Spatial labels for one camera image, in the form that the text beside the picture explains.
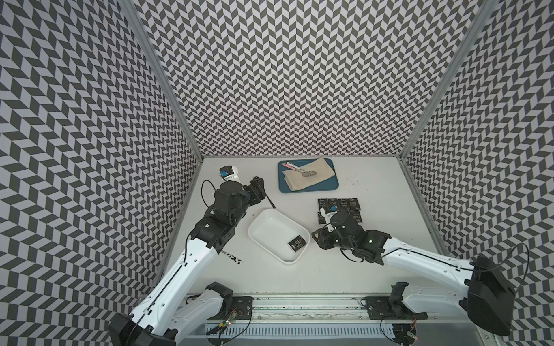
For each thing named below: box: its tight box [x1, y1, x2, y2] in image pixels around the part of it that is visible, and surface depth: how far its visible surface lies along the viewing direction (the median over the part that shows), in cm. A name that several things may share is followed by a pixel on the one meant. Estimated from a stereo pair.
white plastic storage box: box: [248, 208, 311, 265], surface depth 91 cm
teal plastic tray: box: [277, 157, 340, 194], surface depth 108 cm
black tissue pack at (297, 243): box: [288, 234, 307, 253], surface depth 88 cm
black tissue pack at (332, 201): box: [327, 198, 339, 212], surface depth 101 cm
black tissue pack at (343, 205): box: [337, 198, 351, 212], surface depth 101 cm
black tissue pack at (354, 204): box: [349, 197, 361, 210], surface depth 100 cm
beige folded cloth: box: [282, 157, 336, 192], surface depth 111 cm
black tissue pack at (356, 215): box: [350, 209, 363, 223], surface depth 96 cm
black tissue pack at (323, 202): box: [317, 198, 331, 215], surface depth 101 cm
